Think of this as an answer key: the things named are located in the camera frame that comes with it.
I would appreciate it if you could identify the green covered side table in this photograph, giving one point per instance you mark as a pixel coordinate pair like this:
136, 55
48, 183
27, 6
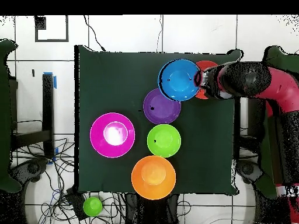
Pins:
3, 116
266, 154

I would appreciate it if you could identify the large light orange bowl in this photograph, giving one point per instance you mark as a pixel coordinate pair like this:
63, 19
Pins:
154, 177

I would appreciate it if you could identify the blue bowl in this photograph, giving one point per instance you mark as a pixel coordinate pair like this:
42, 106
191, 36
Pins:
180, 80

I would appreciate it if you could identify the large magenta bowl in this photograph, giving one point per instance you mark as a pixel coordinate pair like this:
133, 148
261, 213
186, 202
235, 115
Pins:
100, 135

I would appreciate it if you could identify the small green round bowl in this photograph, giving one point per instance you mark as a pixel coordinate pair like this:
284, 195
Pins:
92, 206

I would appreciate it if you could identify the dark green table cloth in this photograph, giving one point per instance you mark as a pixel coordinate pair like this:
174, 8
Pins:
117, 79

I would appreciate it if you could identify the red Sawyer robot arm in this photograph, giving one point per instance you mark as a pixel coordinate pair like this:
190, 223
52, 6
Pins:
247, 79

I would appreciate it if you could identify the black square floor frame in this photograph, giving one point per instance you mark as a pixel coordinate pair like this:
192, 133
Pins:
41, 22

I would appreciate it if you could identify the purple bowl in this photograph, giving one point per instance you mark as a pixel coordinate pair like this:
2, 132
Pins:
161, 110

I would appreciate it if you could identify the black metal stand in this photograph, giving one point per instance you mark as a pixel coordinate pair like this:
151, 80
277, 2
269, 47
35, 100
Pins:
48, 116

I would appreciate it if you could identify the large red-orange bowl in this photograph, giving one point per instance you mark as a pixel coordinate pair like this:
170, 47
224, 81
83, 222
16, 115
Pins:
205, 65

